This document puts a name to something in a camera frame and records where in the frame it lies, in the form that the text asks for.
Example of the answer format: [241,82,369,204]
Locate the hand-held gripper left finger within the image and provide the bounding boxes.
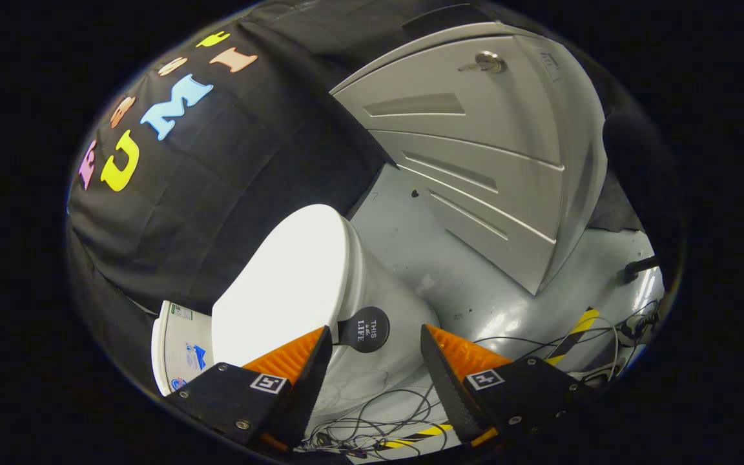
[164,325,334,451]

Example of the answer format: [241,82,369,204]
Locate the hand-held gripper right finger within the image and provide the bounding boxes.
[420,324,599,448]

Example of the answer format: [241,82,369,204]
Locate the black round lid handle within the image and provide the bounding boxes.
[337,306,391,355]

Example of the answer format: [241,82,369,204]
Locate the white toilet lid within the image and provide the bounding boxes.
[211,204,354,370]

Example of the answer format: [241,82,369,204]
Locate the white toilet bowl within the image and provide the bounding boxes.
[311,218,441,417]

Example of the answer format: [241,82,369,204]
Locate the white toilet tank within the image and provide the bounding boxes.
[151,300,215,397]

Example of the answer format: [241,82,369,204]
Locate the black backdrop cloth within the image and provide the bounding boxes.
[67,1,508,388]

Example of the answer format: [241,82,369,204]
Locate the grey drawer cabinet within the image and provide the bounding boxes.
[330,21,609,296]

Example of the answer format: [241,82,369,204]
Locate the silver cabinet lock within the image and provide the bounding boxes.
[457,50,509,74]

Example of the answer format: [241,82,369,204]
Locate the thin black cables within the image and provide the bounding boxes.
[300,298,665,456]

